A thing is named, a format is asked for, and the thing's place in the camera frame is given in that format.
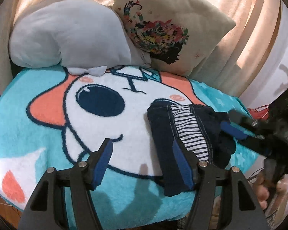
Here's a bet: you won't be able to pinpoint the navy striped baby pants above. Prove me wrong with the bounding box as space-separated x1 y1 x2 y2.
147 101 236 197

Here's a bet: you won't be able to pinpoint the peach star-embroidered curtain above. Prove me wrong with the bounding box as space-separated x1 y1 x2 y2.
0 0 280 96

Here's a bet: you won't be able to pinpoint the teal cartoon fleece blanket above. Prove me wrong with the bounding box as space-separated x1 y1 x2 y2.
0 65 247 229

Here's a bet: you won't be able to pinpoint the grey plush toy cushion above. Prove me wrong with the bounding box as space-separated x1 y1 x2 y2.
9 0 151 76

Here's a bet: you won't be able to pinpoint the beige floral print pillow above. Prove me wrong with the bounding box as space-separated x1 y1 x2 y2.
113 0 236 76

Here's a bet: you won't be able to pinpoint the red bag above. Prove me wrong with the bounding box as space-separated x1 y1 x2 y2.
248 105 269 120

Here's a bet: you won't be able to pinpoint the person's right hand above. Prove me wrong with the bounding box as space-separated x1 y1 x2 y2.
252 171 288 212

